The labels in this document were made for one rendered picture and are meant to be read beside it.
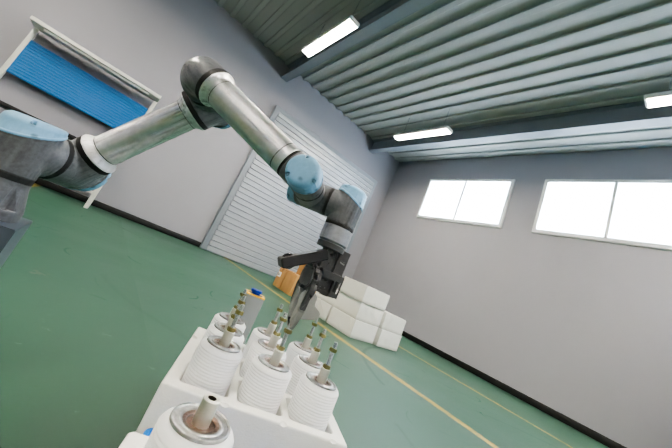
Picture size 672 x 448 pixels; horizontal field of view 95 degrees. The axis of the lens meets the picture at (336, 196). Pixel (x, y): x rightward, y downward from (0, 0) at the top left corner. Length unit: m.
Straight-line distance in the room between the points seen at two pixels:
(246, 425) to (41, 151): 0.74
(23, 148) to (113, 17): 5.45
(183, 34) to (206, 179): 2.47
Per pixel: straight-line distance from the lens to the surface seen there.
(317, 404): 0.79
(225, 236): 6.07
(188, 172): 5.94
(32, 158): 0.96
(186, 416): 0.50
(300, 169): 0.63
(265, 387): 0.76
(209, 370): 0.75
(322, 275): 0.73
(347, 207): 0.75
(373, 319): 3.60
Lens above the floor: 0.47
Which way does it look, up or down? 14 degrees up
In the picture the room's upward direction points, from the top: 24 degrees clockwise
